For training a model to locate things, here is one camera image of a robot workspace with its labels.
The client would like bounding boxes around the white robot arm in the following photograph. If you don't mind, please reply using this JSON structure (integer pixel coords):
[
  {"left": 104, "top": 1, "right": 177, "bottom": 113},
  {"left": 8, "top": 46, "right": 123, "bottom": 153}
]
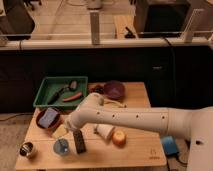
[{"left": 65, "top": 93, "right": 213, "bottom": 171}]

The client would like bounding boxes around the yellow block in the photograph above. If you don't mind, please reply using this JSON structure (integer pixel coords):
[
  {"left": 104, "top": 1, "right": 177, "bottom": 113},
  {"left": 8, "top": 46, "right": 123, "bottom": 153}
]
[{"left": 52, "top": 124, "right": 68, "bottom": 139}]

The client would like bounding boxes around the white mug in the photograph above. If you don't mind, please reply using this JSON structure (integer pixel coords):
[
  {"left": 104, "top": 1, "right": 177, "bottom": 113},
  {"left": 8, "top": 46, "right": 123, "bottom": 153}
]
[{"left": 94, "top": 124, "right": 115, "bottom": 140}]

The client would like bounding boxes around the orange round fruit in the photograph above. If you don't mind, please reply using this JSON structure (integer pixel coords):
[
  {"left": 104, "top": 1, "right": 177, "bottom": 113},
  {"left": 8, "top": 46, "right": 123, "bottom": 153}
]
[{"left": 112, "top": 130, "right": 126, "bottom": 147}]

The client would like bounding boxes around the brown bowl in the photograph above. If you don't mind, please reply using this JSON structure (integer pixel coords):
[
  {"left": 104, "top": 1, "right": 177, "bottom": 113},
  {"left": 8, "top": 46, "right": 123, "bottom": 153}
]
[{"left": 36, "top": 108, "right": 61, "bottom": 130}]

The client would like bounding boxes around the blue sponge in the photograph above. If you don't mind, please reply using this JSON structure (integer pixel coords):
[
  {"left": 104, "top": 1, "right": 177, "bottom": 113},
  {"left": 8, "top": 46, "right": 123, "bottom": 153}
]
[{"left": 38, "top": 108, "right": 58, "bottom": 128}]

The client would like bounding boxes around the red chili pepper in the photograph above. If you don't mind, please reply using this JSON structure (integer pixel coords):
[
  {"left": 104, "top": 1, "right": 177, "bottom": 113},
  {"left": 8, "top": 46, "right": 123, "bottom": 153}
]
[{"left": 62, "top": 92, "right": 83, "bottom": 102}]

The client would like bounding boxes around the green plastic tray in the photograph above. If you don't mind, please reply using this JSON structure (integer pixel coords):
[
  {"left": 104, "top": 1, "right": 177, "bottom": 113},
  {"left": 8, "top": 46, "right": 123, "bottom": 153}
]
[{"left": 33, "top": 76, "right": 88, "bottom": 110}]

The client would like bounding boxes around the grey round object in tray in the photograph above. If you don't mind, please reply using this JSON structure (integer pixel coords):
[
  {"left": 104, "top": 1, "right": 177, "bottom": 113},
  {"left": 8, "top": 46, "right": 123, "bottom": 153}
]
[{"left": 69, "top": 81, "right": 78, "bottom": 91}]

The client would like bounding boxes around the purple bowl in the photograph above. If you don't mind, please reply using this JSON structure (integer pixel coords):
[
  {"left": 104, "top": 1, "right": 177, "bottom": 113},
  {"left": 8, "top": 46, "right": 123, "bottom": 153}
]
[{"left": 103, "top": 80, "right": 125, "bottom": 100}]

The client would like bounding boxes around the blue tape roll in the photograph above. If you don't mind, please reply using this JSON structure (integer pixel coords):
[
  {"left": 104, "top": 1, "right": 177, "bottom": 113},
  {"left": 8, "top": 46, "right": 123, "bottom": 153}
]
[{"left": 161, "top": 136, "right": 179, "bottom": 156}]

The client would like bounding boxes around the black handled utensil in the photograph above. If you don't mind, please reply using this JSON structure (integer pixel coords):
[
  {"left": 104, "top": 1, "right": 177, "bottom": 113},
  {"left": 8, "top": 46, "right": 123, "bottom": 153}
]
[{"left": 47, "top": 86, "right": 68, "bottom": 105}]

